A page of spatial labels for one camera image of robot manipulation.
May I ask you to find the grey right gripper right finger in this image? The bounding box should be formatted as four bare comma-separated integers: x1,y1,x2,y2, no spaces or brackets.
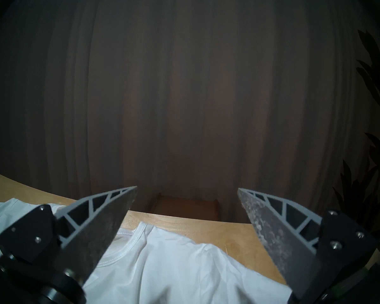
237,188,377,300

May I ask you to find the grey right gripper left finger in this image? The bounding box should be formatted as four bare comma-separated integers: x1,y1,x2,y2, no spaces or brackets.
0,186,138,288

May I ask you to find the white t-shirt red print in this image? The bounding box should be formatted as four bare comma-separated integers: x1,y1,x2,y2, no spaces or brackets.
0,198,293,304

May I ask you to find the tall dark leafy plant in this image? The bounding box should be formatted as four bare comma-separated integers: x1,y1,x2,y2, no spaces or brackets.
332,28,380,240

